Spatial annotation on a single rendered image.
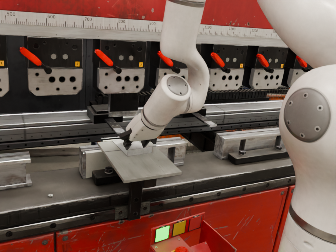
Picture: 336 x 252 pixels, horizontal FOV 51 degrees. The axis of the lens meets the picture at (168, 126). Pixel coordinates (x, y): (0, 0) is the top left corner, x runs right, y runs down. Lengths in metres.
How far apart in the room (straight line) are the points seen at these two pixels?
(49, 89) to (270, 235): 1.15
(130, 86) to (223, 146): 0.50
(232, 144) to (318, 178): 0.98
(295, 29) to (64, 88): 0.71
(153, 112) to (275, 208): 0.86
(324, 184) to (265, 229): 1.17
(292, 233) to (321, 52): 0.27
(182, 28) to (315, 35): 0.36
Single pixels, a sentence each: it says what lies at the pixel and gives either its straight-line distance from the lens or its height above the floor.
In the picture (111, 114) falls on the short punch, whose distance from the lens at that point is 1.18.
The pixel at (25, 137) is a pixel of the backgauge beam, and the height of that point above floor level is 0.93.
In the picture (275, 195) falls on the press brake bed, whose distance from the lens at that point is 1.57.
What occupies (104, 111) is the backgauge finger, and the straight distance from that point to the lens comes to 1.39.
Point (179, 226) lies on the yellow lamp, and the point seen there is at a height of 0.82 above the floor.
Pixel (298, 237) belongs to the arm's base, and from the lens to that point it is 0.57.
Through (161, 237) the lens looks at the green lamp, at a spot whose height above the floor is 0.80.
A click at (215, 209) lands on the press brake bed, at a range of 1.39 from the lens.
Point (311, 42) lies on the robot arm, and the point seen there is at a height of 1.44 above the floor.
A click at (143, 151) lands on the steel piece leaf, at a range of 1.11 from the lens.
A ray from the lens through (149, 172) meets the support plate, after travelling 1.01.
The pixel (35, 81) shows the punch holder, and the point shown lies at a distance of 1.05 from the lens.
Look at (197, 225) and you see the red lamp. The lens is 1.17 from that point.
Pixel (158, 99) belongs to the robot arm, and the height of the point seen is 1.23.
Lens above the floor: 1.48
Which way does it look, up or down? 20 degrees down
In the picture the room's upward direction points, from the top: 6 degrees clockwise
